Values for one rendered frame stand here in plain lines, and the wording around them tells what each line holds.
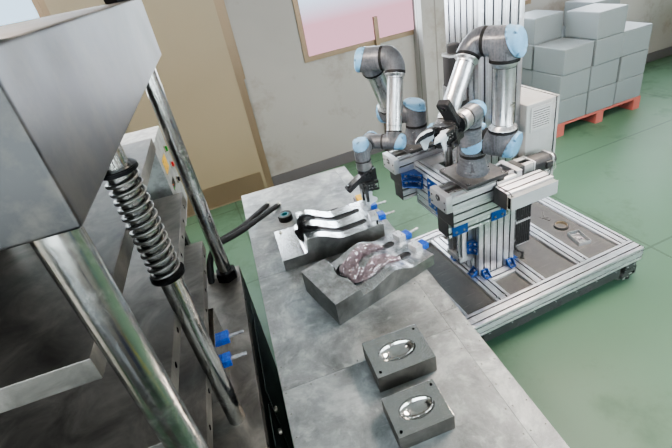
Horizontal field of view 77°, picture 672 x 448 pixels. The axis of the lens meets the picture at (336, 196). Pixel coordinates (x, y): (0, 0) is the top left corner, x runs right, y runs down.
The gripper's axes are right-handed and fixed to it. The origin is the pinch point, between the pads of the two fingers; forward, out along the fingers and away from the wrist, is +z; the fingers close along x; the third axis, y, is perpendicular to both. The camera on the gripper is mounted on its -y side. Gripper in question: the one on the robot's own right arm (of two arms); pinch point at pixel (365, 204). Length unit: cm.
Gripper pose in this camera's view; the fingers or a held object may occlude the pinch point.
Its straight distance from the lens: 214.3
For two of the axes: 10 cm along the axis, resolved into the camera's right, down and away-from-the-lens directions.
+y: 9.4, -2.8, 1.7
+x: -2.8, -4.4, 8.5
